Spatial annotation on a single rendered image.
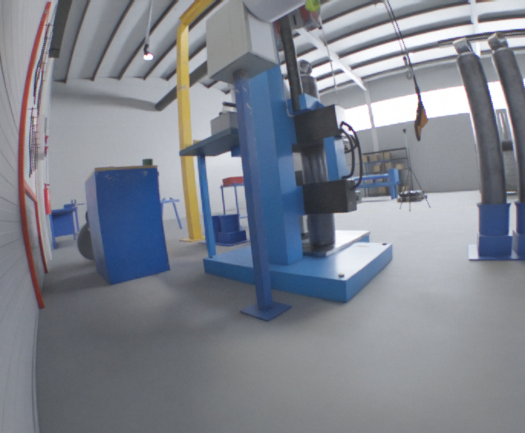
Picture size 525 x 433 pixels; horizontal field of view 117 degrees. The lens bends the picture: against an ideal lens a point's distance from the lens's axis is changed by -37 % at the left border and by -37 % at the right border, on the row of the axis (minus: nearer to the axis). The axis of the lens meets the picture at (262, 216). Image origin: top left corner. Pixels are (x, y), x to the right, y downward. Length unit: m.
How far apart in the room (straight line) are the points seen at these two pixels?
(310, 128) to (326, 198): 0.46
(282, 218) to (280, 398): 1.07
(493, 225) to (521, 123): 0.75
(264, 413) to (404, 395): 0.37
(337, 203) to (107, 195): 1.71
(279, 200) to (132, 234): 1.26
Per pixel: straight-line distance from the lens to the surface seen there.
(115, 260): 2.20
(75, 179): 11.92
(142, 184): 2.27
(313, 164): 1.92
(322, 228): 1.93
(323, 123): 1.66
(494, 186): 2.03
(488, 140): 2.04
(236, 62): 1.24
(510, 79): 2.20
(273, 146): 1.57
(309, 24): 2.33
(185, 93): 4.54
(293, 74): 1.78
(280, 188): 1.53
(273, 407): 0.75
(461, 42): 2.31
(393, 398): 0.77
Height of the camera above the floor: 0.55
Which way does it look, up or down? 4 degrees down
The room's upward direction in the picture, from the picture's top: 6 degrees counter-clockwise
